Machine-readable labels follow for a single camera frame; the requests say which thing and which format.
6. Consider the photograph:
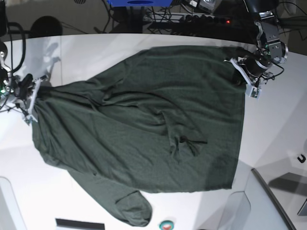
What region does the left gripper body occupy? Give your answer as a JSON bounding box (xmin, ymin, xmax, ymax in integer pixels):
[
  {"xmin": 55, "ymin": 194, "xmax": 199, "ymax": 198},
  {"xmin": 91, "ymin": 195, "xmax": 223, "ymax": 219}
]
[{"xmin": 238, "ymin": 54, "xmax": 273, "ymax": 84}]

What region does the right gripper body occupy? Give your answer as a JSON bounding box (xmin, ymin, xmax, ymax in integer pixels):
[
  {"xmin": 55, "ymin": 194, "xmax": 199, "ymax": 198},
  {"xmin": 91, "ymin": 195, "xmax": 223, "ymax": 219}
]
[{"xmin": 9, "ymin": 74, "xmax": 35, "ymax": 110}]

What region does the dark green t-shirt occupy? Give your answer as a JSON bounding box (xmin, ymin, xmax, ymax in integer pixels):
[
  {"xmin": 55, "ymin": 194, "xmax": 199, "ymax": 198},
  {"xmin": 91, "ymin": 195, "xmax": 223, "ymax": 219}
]
[{"xmin": 32, "ymin": 46, "xmax": 247, "ymax": 227}]

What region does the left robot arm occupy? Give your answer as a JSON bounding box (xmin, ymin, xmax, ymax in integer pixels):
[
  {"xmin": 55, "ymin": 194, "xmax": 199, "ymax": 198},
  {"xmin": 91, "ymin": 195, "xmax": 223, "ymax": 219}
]
[{"xmin": 239, "ymin": 0, "xmax": 288, "ymax": 87}]

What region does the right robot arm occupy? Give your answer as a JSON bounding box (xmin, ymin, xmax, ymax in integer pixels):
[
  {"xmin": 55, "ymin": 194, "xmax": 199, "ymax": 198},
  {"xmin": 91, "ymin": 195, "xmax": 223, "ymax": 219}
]
[{"xmin": 0, "ymin": 0, "xmax": 49, "ymax": 115}]

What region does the grey power strip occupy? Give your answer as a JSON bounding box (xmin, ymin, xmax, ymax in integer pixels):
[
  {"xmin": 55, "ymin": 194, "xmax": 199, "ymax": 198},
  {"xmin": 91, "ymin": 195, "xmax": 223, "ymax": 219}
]
[{"xmin": 180, "ymin": 14, "xmax": 232, "ymax": 25}]

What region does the small black hook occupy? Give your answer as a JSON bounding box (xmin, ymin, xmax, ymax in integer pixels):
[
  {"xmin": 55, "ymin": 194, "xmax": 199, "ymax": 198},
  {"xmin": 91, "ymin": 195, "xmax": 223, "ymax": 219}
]
[{"xmin": 297, "ymin": 154, "xmax": 306, "ymax": 163}]

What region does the blue box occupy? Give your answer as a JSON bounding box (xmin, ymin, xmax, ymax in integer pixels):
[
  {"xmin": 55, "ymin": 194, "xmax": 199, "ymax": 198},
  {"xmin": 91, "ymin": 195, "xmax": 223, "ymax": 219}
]
[{"xmin": 107, "ymin": 0, "xmax": 172, "ymax": 7}]

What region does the grey monitor edge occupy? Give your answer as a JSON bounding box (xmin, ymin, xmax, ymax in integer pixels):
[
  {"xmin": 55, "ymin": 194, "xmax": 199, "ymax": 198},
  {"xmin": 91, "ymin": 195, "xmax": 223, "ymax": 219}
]
[{"xmin": 252, "ymin": 168, "xmax": 307, "ymax": 230}]

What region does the red green emergency button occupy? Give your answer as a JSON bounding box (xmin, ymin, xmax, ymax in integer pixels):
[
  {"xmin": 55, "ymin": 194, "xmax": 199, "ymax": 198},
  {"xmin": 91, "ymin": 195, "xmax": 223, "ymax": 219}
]
[{"xmin": 159, "ymin": 220, "xmax": 175, "ymax": 230}]

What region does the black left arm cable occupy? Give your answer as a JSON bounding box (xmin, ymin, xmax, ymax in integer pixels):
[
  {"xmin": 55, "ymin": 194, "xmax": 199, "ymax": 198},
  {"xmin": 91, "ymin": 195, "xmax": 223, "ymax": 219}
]
[{"xmin": 260, "ymin": 64, "xmax": 285, "ymax": 81}]

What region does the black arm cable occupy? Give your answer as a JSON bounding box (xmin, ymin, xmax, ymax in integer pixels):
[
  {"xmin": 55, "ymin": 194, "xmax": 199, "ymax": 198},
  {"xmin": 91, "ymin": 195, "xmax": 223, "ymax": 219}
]
[
  {"xmin": 7, "ymin": 21, "xmax": 27, "ymax": 74},
  {"xmin": 260, "ymin": 64, "xmax": 285, "ymax": 81}
]

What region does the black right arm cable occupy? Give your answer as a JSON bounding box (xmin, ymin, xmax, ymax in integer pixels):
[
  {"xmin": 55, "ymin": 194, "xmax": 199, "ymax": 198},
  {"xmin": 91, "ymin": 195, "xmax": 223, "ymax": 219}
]
[{"xmin": 7, "ymin": 21, "xmax": 27, "ymax": 74}]

